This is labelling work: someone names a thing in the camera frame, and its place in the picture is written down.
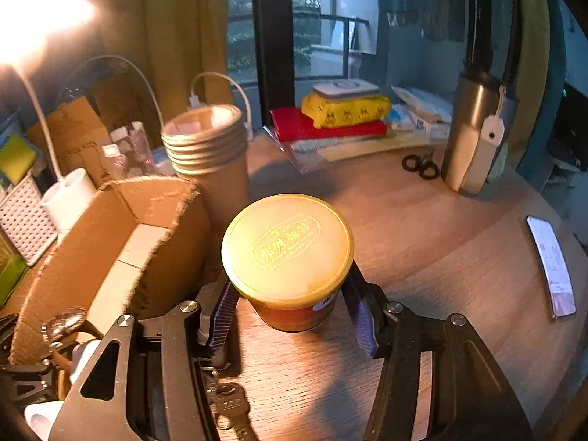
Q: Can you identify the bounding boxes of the smartphone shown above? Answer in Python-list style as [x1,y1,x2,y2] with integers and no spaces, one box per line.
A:
[526,215,578,321]

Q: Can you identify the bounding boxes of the black handled scissors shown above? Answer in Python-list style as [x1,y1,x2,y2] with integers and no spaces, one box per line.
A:
[401,149,440,180]

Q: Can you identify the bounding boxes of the metal keys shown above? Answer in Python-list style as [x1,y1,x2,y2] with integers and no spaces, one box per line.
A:
[206,381,252,441]

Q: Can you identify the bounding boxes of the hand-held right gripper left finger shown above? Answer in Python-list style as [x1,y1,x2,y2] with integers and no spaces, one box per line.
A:
[48,279,240,441]

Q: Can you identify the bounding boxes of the white desk lamp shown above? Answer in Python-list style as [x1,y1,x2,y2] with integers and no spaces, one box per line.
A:
[0,0,98,236]

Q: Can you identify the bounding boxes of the small clear bottles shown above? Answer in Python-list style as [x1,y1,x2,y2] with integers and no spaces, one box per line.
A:
[100,121,153,178]

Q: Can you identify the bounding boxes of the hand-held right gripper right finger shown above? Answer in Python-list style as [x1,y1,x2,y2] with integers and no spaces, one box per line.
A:
[342,262,536,441]

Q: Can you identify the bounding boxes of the red can with gold lid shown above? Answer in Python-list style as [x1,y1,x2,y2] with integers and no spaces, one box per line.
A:
[221,193,356,333]

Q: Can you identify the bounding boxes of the yellow sponge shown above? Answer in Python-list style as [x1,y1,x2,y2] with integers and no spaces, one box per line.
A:
[0,133,38,185]

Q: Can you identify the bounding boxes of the white paper tag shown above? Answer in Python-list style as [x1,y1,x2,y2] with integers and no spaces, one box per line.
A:
[475,114,506,146]

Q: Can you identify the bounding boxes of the brown leather strap wristwatch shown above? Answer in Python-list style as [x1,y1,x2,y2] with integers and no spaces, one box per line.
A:
[40,307,104,355]

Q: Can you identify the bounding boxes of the cardboard box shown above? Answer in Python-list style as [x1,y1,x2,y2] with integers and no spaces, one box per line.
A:
[9,175,214,369]

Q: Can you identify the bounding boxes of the yellow curtain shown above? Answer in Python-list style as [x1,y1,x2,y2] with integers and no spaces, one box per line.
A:
[87,0,231,118]

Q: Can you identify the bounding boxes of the hanging dark clothing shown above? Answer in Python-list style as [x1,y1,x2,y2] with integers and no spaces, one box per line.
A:
[385,0,466,43]

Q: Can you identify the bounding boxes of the white plastic basket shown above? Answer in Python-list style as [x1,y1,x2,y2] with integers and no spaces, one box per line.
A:
[0,175,59,267]

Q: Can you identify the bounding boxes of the brown cardboard lamp carton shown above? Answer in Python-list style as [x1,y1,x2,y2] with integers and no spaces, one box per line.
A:
[25,96,112,185]

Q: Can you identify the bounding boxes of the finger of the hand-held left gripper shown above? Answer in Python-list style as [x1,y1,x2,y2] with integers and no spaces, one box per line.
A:
[0,312,19,346]
[0,361,52,401]

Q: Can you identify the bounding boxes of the pile of white papers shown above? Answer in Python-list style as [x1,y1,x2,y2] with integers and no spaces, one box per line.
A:
[390,85,453,139]

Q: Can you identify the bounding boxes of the white flat device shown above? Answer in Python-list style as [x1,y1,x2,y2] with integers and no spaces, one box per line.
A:
[312,79,380,101]

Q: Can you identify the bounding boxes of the clear plastic folder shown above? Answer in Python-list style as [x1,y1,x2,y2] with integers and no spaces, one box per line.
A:
[275,132,442,176]

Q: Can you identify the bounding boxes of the stainless steel tumbler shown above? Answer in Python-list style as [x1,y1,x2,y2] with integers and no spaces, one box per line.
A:
[441,72,518,194]

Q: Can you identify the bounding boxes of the white lamp cable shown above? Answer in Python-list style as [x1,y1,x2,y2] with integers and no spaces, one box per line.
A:
[92,56,165,126]

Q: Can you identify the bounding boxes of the stack of brown paper cups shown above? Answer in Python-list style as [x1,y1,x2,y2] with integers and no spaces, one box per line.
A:
[160,103,251,231]

